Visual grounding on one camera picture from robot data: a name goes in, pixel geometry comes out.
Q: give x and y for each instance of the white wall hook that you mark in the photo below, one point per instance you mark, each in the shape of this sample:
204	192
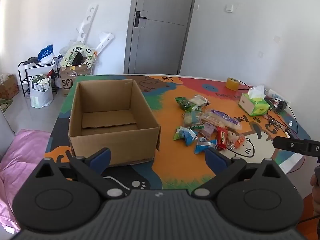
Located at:
277	39
260	54

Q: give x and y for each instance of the short white perforated board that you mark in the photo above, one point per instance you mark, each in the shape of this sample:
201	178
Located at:
103	41

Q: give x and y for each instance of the grey door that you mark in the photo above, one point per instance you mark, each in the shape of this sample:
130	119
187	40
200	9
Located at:
160	30

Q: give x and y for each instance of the white light switch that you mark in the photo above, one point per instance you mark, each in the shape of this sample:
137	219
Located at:
229	8

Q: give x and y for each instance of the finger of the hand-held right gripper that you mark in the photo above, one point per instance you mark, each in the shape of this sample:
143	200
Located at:
290	145

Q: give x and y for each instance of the small brown cardboard box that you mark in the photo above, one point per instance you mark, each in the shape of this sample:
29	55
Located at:
8	87

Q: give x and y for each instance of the yellow tape roll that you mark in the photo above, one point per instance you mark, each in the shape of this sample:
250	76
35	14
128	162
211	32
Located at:
231	84

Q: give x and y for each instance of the dark green snack packet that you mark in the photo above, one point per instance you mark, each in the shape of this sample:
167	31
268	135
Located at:
182	103

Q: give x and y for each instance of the blue green snack packet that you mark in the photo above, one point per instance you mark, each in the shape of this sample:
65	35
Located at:
186	135

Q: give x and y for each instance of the blue white plastic bag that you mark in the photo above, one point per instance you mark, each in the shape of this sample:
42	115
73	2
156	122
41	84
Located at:
46	53

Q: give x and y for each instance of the orange clear snack packet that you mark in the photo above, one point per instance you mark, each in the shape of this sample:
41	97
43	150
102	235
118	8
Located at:
237	142

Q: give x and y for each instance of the blue silver snack packet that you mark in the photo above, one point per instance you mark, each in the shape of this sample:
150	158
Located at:
205	145

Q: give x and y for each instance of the green tissue box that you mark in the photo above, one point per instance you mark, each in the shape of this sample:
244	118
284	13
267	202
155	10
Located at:
252	103

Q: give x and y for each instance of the black power adapter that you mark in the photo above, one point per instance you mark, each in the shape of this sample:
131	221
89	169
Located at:
281	104

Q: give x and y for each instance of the wooden stick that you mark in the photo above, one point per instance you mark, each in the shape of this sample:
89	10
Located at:
288	133

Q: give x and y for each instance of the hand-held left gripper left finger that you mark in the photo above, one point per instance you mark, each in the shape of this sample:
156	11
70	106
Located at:
98	160

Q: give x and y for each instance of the colourful cartoon table mat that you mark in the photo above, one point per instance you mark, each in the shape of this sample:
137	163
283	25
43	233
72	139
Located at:
180	160

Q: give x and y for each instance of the person's right hand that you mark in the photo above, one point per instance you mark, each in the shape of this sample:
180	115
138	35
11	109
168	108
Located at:
316	195

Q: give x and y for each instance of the white shopping bag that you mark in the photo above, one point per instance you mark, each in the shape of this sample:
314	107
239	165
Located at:
41	95

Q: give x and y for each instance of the long white perforated board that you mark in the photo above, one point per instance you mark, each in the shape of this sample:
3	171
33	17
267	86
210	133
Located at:
87	20

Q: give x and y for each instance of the pink blanket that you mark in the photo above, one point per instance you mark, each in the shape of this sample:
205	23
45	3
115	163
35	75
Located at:
22	155

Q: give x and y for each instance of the black shoe rack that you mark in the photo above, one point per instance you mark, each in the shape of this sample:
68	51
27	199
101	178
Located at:
22	78

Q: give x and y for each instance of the brown printed cardboard box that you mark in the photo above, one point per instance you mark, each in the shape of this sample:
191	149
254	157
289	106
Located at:
72	78

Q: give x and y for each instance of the white power strip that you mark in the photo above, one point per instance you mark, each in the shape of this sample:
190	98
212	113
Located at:
275	95

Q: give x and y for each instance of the purple label bread packet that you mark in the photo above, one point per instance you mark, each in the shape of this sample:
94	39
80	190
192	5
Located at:
221	118

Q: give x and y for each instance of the clear green label snack packet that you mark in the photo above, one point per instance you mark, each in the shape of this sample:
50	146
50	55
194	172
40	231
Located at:
192	120

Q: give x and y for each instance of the panda print toilet seat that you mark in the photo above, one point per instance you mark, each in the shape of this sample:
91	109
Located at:
68	55

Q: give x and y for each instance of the clear cracker packet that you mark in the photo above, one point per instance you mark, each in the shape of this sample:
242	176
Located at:
200	100

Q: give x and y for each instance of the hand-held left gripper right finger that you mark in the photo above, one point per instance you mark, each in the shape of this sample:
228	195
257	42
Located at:
216	161

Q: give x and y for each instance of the light purple snack packet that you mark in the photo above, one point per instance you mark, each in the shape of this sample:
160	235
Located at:
208	131

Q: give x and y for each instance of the red snack packet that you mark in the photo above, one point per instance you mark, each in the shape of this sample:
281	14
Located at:
222	138

